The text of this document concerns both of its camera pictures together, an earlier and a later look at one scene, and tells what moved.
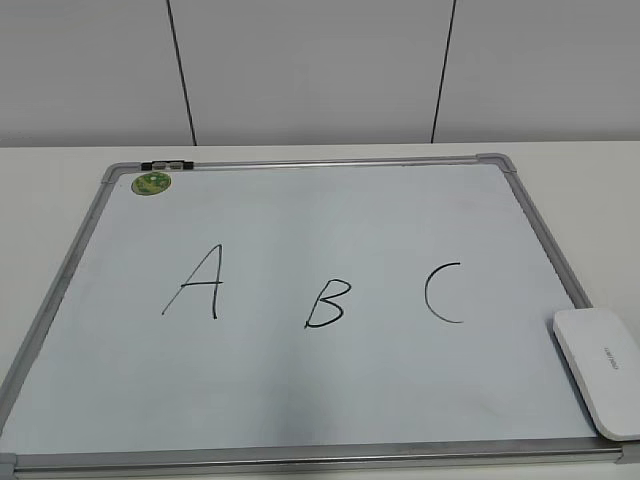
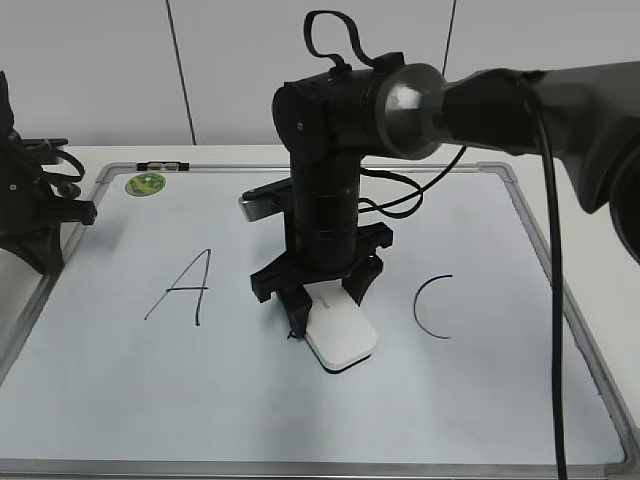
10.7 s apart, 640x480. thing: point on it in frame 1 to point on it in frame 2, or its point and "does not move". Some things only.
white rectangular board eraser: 602,353 to 337,331
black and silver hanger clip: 168,165 does not move
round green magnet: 151,183 does not move
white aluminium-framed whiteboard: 269,315 does not move
